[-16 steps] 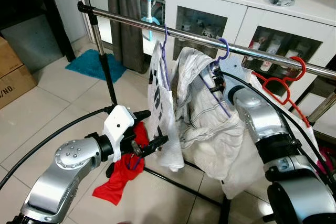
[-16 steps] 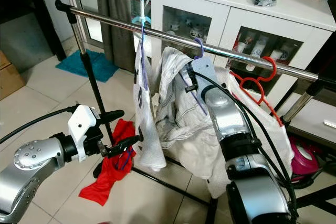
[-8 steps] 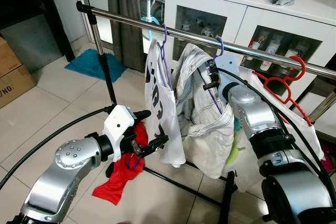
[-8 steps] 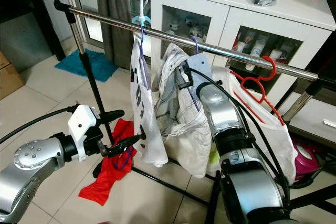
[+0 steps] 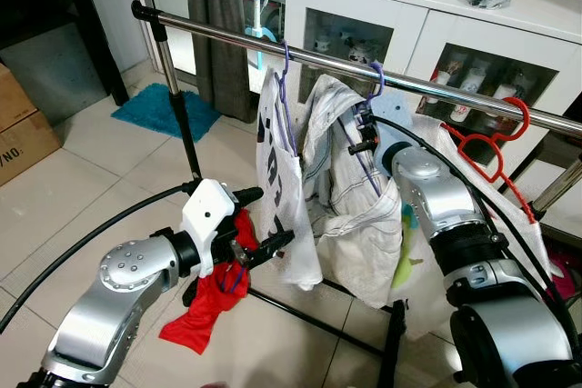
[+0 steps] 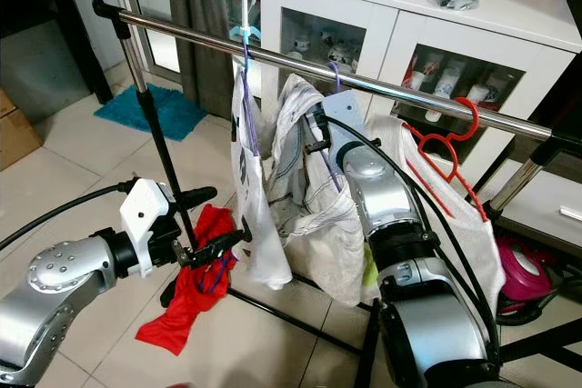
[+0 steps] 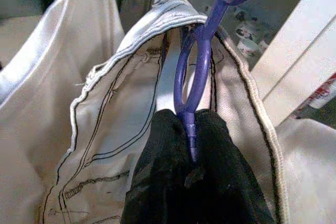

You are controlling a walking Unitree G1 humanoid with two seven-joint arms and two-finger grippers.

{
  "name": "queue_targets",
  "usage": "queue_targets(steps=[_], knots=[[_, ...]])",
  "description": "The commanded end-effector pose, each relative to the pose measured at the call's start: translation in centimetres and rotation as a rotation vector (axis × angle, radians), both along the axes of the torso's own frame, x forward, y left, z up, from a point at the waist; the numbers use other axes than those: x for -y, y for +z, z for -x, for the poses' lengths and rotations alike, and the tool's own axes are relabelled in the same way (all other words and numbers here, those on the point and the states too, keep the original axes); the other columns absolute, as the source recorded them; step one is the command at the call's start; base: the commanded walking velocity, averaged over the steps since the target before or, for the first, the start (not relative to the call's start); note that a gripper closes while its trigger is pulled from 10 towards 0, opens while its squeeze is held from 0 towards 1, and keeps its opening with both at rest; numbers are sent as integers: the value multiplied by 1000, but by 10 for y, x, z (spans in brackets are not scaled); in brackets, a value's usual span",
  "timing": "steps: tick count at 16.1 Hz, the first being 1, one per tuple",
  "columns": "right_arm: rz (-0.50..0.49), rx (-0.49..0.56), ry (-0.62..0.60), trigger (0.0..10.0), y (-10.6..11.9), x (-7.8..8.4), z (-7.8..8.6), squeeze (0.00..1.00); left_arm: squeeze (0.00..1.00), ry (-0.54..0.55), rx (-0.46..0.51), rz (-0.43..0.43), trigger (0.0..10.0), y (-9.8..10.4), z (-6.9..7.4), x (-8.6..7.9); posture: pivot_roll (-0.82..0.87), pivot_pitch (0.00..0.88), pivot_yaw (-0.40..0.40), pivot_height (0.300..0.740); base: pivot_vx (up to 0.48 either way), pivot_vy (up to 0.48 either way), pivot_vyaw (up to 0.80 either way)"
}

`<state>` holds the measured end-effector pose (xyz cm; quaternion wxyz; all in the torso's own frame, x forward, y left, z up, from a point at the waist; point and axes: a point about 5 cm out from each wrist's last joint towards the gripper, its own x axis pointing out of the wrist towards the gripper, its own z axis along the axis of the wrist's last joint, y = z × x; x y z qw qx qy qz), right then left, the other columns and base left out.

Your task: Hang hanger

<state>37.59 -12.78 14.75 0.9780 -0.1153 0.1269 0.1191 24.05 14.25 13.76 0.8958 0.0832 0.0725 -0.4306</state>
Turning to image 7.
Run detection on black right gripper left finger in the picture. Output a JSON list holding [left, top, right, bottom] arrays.
[[122, 109, 195, 224]]

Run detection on white printed ceramic mug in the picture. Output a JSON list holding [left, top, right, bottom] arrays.
[[237, 36, 260, 58]]

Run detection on white red printed package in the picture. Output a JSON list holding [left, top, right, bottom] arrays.
[[296, 79, 336, 120]]

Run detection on white t-shirt black letters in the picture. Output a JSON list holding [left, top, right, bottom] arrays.
[[0, 0, 126, 224]]

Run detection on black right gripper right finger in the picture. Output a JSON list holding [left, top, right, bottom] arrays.
[[193, 110, 276, 224]]

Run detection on purple plastic clothes hanger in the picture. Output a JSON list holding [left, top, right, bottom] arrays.
[[176, 0, 284, 166]]

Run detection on plain white t-shirt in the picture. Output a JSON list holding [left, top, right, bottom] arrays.
[[39, 0, 336, 224]]

